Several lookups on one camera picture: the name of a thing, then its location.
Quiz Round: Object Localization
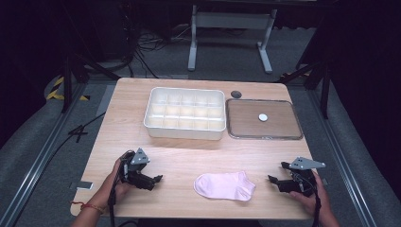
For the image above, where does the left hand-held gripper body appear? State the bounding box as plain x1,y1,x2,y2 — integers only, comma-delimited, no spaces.
118,148,151,186

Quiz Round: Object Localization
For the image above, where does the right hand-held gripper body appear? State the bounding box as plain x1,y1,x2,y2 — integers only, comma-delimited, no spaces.
281,156,326,199

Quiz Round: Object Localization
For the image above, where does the pink sock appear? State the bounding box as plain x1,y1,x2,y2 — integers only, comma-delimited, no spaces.
193,170,257,202

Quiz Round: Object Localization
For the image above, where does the white divided storage box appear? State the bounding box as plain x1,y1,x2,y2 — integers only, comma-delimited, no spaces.
143,86,227,142

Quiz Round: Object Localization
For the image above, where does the person's right hand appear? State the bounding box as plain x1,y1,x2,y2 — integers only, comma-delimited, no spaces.
288,170,333,219

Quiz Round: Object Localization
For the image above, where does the person's left hand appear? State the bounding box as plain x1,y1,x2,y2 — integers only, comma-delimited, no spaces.
105,156,136,203

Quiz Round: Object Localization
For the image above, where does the clear box lid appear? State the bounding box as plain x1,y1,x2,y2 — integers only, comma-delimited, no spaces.
225,97,305,141

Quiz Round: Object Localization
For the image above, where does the black metal stand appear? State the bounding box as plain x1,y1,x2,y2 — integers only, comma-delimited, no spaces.
60,51,121,114
277,60,333,120

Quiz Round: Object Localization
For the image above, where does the right hand-held gripper black cable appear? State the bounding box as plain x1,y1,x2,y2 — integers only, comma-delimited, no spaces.
306,179,323,227

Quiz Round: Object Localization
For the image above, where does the hand-held gripper black cable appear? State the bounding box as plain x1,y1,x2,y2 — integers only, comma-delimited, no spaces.
306,179,323,227
107,150,135,227

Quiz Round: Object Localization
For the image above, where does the left hand-held gripper black cable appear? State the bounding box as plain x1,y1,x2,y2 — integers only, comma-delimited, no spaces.
107,150,135,227

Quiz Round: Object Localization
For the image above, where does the aluminium floor rail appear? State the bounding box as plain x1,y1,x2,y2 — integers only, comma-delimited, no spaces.
0,82,89,227
305,89,378,227

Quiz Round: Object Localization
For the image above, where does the red string bracelet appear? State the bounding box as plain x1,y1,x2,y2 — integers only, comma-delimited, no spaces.
70,201,107,216

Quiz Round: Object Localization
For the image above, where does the thin black floor cable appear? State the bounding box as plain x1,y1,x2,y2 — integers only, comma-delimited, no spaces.
46,111,107,162

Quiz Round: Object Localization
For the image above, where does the bundle of black floor cables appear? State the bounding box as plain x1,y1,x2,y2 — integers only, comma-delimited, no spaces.
124,23,193,79

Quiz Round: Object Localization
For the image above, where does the white metal stand frame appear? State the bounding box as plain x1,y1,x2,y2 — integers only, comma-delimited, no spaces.
187,4,278,76

